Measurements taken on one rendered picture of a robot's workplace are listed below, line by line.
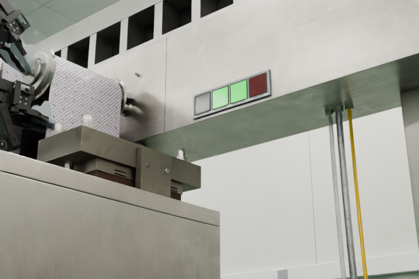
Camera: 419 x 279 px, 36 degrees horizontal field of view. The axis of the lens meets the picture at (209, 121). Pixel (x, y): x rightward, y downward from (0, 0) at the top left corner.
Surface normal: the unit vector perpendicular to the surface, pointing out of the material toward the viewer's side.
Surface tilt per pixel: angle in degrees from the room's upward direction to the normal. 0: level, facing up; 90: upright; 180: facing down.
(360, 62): 90
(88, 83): 90
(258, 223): 90
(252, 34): 90
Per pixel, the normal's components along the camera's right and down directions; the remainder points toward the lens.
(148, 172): 0.76, -0.24
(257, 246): -0.65, -0.28
